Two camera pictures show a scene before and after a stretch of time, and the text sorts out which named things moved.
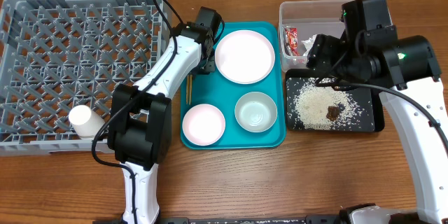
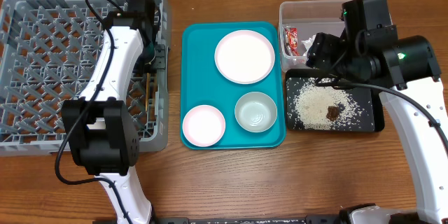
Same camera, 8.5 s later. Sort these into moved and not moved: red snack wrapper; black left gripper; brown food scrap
Moved: black left gripper
Not moved: brown food scrap; red snack wrapper
